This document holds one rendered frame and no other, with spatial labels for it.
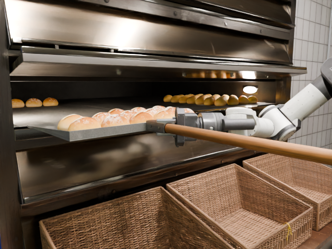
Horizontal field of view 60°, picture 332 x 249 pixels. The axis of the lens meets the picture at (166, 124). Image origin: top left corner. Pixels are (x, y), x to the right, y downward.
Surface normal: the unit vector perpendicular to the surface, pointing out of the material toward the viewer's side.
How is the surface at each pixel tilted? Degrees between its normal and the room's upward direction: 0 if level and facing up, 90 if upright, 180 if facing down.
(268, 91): 90
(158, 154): 70
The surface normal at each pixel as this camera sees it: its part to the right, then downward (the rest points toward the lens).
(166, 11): 0.65, 0.11
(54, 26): 0.61, -0.23
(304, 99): -0.55, -0.21
